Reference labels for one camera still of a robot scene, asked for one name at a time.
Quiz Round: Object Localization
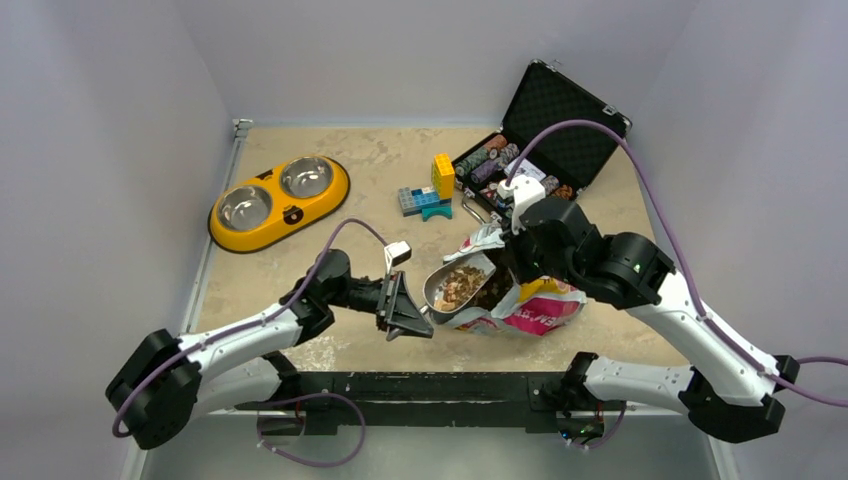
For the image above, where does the silver metal scoop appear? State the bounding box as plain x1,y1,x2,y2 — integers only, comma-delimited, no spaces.
423,252,496,314

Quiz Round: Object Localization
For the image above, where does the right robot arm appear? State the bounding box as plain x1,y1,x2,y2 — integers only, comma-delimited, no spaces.
503,197,800,444

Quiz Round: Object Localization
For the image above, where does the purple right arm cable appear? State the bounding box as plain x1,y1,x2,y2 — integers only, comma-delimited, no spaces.
504,119,848,409

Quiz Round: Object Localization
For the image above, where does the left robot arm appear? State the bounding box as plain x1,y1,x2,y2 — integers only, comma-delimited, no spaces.
105,242,434,450

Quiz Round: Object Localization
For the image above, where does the white playing card deck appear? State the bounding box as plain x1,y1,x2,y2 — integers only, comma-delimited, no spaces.
505,159,548,181

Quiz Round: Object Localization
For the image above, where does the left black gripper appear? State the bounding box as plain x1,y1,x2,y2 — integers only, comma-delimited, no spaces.
325,269,431,337

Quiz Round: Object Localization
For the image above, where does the black poker chip case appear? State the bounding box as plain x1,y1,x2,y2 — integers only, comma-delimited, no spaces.
453,59,632,218

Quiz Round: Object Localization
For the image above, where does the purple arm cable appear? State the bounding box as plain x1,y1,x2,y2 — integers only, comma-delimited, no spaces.
504,119,848,409
111,217,391,439

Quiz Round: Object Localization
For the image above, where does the colourful pet food bag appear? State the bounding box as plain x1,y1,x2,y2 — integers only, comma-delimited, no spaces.
427,223,588,337

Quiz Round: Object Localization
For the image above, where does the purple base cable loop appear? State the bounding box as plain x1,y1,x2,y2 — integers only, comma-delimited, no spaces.
256,392,367,470

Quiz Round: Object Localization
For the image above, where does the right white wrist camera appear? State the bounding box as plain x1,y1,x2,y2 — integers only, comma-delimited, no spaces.
497,175,546,235

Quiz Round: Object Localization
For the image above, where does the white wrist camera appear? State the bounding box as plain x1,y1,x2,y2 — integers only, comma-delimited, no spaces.
497,175,546,235
383,241,412,272

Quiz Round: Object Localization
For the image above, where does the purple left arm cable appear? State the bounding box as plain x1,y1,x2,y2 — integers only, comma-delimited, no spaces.
111,217,391,439

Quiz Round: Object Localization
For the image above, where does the yellow double pet bowl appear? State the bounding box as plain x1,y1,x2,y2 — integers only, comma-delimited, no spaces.
207,155,351,254

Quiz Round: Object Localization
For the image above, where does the teal arch toy piece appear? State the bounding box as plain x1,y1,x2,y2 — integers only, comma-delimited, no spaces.
421,204,453,222

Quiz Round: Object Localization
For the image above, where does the yellow toy brick block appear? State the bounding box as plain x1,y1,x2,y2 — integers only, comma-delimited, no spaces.
431,153,455,200

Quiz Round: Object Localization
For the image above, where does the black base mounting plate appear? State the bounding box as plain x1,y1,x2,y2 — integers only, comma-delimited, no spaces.
257,372,622,435

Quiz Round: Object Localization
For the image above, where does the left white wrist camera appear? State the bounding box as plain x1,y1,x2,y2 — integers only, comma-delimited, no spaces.
383,241,412,272

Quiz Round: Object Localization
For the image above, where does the blue grey toy brick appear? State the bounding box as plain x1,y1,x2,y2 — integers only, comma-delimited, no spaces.
397,186,442,217

